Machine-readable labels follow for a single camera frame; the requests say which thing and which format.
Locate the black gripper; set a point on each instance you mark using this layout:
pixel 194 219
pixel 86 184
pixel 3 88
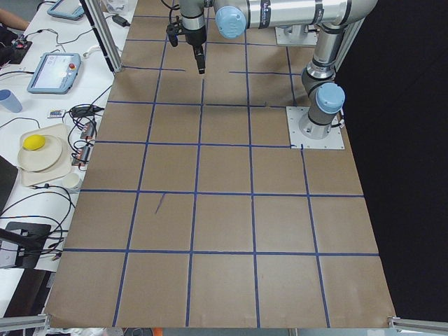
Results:
pixel 195 37

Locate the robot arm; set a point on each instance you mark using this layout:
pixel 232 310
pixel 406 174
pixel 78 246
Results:
pixel 320 24

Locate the black power adapter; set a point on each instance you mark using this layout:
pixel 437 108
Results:
pixel 121 21

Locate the blue teach pendant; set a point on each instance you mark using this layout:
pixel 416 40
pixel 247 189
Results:
pixel 55 73
pixel 66 9

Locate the white paper cup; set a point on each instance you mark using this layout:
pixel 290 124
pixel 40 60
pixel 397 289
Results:
pixel 72 182

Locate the yellow sponge ball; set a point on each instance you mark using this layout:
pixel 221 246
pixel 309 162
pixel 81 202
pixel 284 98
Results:
pixel 34 142

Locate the beige round plate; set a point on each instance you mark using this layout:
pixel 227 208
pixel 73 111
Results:
pixel 38 160

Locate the light blue cup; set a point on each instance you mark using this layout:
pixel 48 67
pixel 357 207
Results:
pixel 10 101

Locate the beige square tray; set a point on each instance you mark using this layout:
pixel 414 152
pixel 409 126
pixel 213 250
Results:
pixel 62 166

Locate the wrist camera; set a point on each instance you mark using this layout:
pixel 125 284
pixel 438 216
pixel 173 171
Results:
pixel 173 30

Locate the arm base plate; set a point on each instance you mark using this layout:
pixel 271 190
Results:
pixel 304 134
pixel 297 35

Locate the aluminium frame post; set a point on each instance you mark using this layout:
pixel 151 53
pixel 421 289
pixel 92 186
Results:
pixel 102 32

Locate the black camera stand base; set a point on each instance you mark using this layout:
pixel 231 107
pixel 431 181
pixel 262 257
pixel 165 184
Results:
pixel 22 244

